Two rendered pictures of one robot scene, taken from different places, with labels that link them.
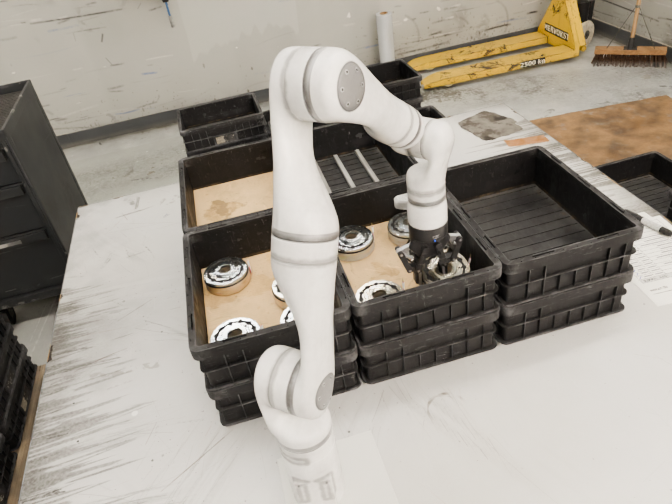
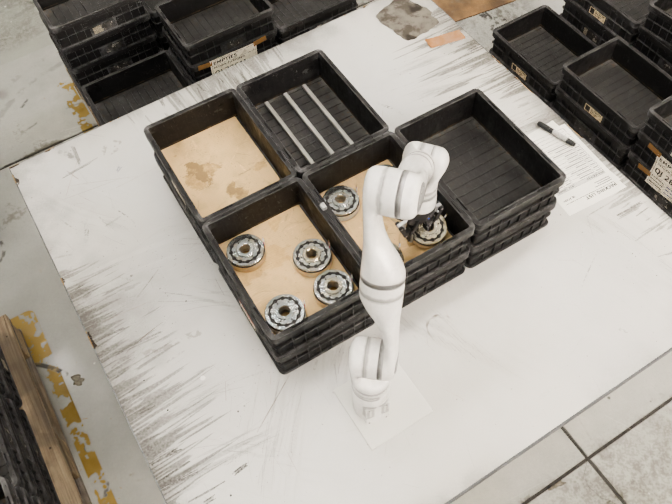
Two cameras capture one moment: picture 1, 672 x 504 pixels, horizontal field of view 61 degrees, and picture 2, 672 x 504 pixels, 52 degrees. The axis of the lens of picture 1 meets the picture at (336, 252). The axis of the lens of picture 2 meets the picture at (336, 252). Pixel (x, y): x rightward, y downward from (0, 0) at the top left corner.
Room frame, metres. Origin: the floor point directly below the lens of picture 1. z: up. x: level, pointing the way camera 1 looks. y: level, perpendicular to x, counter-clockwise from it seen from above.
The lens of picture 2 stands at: (0.01, 0.34, 2.42)
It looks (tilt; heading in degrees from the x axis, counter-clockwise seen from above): 58 degrees down; 342
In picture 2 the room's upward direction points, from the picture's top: 5 degrees counter-clockwise
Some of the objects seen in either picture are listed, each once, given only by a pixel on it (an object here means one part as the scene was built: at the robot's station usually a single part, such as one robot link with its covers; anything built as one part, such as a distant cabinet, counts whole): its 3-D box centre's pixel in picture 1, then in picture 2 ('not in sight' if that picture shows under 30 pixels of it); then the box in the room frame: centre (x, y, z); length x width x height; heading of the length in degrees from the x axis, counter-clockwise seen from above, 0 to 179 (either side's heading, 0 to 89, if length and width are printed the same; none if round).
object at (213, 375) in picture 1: (263, 289); (288, 265); (0.94, 0.17, 0.87); 0.40 x 0.30 x 0.11; 9
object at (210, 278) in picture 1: (225, 271); (245, 250); (1.04, 0.25, 0.86); 0.10 x 0.10 x 0.01
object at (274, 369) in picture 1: (295, 397); (370, 365); (0.57, 0.10, 0.95); 0.09 x 0.09 x 0.17; 58
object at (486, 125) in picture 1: (488, 123); (406, 16); (1.86, -0.62, 0.71); 0.22 x 0.19 x 0.01; 9
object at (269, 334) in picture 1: (258, 271); (286, 255); (0.94, 0.17, 0.92); 0.40 x 0.30 x 0.02; 9
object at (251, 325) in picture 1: (235, 336); (284, 312); (0.82, 0.22, 0.86); 0.10 x 0.10 x 0.01
